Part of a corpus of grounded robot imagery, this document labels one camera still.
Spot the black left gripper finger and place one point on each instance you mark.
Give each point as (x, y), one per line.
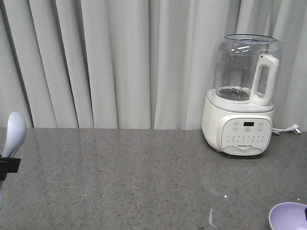
(8, 165)

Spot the purple plastic bowl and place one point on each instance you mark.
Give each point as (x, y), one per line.
(288, 216)

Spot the light blue plastic spoon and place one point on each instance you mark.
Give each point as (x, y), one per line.
(15, 136)

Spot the white blender with clear jar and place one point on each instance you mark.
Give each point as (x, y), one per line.
(238, 110)

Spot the grey pleated curtain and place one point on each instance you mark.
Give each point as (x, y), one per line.
(136, 63)

